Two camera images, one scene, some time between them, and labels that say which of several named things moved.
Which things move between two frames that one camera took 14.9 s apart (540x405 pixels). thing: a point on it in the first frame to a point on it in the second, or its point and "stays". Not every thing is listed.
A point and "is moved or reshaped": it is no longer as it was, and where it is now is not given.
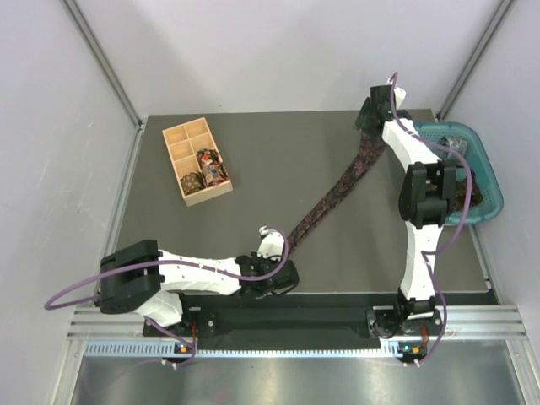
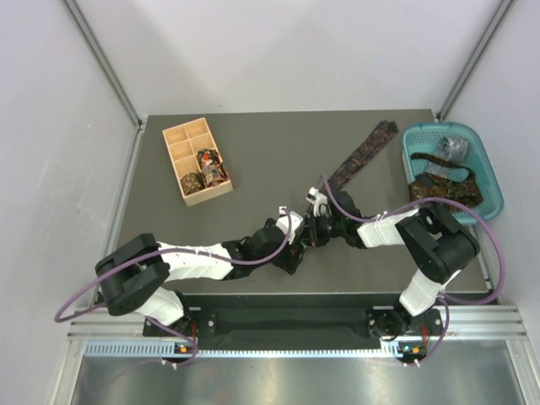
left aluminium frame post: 137,119 stays
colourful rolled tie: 212,166 stays
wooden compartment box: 183,142 stays
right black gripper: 362,121 to 312,231
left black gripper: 268,260 to 287,261
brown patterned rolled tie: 192,181 stays
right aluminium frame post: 503,10 stays
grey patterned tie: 458,145 stays
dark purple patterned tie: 374,143 is moved or reshaped
